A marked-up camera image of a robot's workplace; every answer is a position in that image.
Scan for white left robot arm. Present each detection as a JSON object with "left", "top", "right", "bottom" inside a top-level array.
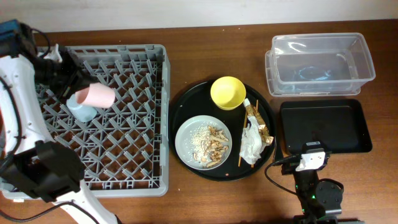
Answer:
[{"left": 1, "top": 20, "right": 119, "bottom": 223}]

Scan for light blue plastic cup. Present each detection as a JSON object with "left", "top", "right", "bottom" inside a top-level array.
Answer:
[{"left": 67, "top": 94, "right": 97, "bottom": 122}]

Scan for grey dishwasher rack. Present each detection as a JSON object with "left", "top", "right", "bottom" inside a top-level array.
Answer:
[{"left": 29, "top": 45, "right": 170, "bottom": 198}]

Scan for clear plastic bin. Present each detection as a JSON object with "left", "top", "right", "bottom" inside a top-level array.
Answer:
[{"left": 265, "top": 32, "right": 376, "bottom": 97}]

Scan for wooden chopstick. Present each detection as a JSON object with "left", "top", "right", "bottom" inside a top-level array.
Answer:
[
  {"left": 238, "top": 111, "right": 248, "bottom": 167},
  {"left": 251, "top": 100, "right": 259, "bottom": 168}
]

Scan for gold foil wrapper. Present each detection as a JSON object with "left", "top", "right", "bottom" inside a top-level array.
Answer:
[{"left": 243, "top": 98, "right": 274, "bottom": 146}]

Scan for pink plastic cup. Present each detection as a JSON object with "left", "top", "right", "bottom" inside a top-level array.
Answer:
[{"left": 75, "top": 83, "right": 116, "bottom": 108}]

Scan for food scraps on plate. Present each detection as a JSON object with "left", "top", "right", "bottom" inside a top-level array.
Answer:
[{"left": 190, "top": 126, "right": 229, "bottom": 168}]

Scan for grey plate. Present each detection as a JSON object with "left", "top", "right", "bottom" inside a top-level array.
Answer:
[{"left": 175, "top": 115, "right": 233, "bottom": 170}]

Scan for black rectangular tray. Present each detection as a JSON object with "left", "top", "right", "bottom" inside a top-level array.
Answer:
[{"left": 280, "top": 99, "right": 373, "bottom": 154}]

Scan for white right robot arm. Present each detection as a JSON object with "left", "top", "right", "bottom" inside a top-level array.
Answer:
[{"left": 282, "top": 141, "right": 362, "bottom": 224}]

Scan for white tissue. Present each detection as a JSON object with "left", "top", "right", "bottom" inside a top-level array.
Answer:
[{"left": 239, "top": 117, "right": 266, "bottom": 165}]

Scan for yellow plastic bowl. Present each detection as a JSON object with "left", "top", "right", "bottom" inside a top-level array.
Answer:
[{"left": 210, "top": 76, "right": 246, "bottom": 111}]

